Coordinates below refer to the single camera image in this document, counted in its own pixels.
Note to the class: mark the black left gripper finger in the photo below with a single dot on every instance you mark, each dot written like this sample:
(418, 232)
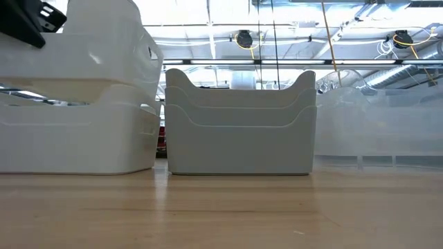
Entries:
(17, 20)

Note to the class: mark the red object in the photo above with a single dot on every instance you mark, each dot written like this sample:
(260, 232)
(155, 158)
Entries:
(161, 138)

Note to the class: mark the grey plastic basket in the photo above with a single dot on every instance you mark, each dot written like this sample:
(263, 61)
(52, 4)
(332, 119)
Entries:
(242, 117)
(242, 98)
(239, 148)

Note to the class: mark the silver ventilation duct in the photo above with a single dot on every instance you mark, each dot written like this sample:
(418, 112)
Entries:
(398, 74)

